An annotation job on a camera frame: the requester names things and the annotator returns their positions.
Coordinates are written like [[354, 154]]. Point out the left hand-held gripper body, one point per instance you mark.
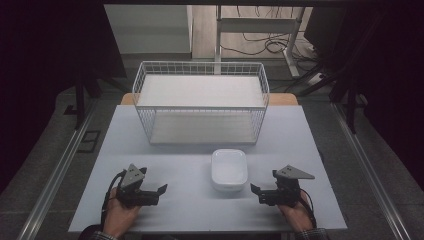
[[132, 186]]

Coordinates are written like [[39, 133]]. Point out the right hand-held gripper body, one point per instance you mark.
[[287, 186]]

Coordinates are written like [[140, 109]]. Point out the person's right hand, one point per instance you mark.
[[296, 215]]

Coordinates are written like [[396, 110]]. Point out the person's left hand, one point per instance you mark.
[[118, 216]]

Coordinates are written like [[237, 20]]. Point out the white rectangular dish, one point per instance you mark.
[[229, 169]]

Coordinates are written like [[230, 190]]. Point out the wooden table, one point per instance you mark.
[[283, 99]]

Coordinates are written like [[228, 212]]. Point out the black stand legs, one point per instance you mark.
[[350, 106], [80, 103]]

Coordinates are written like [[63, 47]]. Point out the white power strip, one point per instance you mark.
[[315, 78]]

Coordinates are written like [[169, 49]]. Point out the dark curtain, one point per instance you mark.
[[50, 66], [390, 73]]

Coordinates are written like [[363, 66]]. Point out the white cabinet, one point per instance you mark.
[[150, 30]]

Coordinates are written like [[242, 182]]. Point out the aluminium floor rail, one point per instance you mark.
[[370, 173], [56, 173]]

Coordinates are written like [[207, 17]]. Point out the white metal desk frame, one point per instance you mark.
[[256, 25]]

